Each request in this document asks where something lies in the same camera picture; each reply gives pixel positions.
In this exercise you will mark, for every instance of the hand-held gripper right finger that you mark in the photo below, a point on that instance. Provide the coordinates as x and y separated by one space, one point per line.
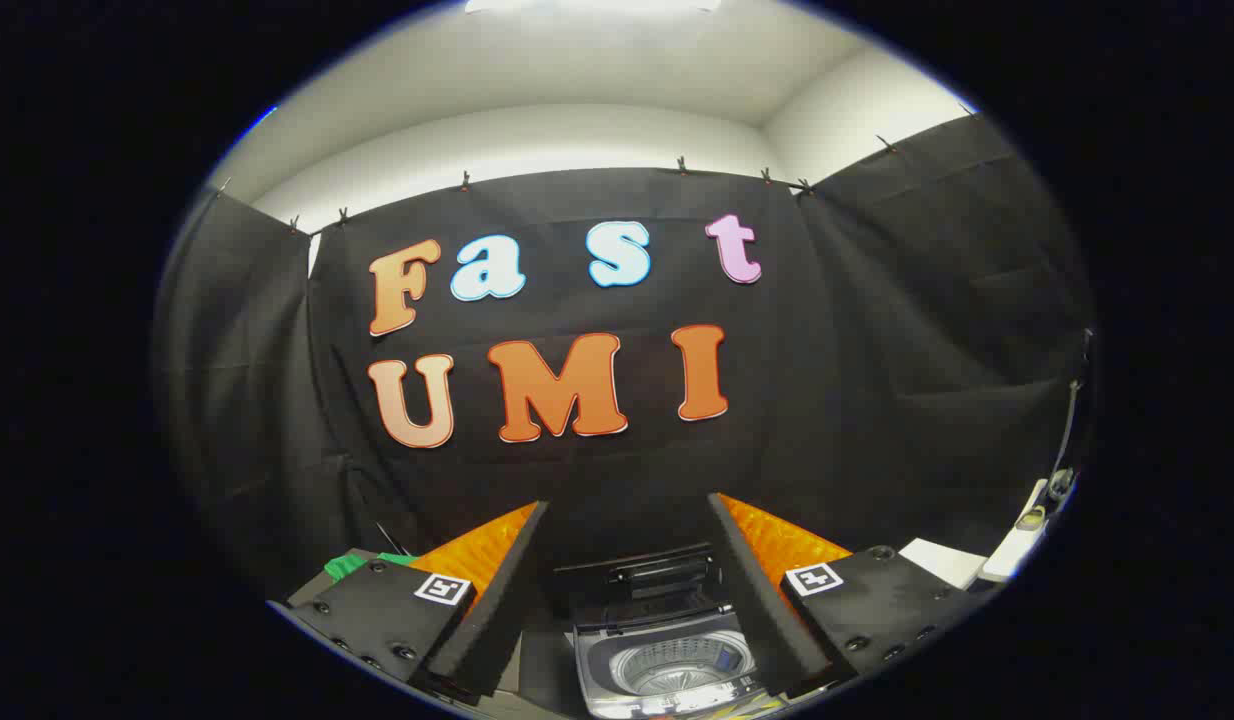
752 600

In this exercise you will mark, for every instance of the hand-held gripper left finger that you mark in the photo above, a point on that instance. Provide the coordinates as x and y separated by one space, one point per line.
512 600

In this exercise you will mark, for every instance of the grey washing machine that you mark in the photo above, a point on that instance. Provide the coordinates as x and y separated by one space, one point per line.
667 665

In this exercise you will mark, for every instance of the green shirt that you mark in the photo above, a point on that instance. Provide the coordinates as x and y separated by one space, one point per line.
352 565

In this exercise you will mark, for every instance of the white box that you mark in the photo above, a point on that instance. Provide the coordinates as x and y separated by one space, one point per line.
942 560

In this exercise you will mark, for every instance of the white shelf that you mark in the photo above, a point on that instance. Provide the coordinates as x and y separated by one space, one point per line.
1012 555

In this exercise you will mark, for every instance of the black backdrop cloth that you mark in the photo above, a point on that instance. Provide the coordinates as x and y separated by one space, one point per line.
877 350

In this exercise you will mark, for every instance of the small pale yellow container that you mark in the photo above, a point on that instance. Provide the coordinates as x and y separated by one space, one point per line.
1029 518

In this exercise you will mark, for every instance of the row of black cloth clips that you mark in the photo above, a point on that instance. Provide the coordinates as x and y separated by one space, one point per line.
465 181

